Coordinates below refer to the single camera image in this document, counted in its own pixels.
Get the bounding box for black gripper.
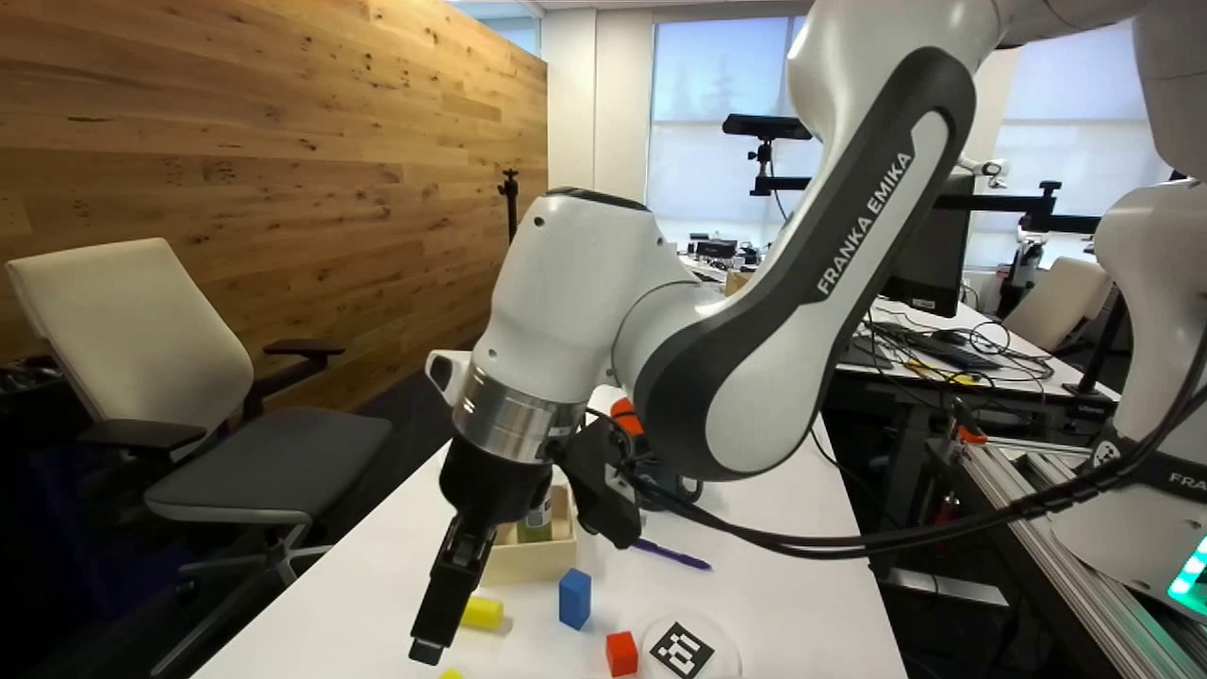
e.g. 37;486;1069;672
409;435;560;666

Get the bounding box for blue cube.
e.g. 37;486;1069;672
553;567;596;632

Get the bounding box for red cube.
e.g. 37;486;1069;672
605;626;641;679

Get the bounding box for yellow cylinder block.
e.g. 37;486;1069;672
457;592;508;638

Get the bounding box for wooden box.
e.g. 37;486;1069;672
482;483;585;588

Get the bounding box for blue pen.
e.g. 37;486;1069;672
635;537;716;573

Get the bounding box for black marker tag card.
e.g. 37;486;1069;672
635;608;746;679

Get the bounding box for black tripod pole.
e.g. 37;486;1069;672
496;166;529;244

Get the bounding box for white and grey office chair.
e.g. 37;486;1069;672
0;234;397;665

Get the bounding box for black mounting bar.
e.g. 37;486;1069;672
751;139;1107;237

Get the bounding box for black camera on stand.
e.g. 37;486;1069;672
719;109;821;143

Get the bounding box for tangled black desk cables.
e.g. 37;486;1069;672
865;299;1078;388

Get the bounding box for aluminium rail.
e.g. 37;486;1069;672
959;430;1207;679

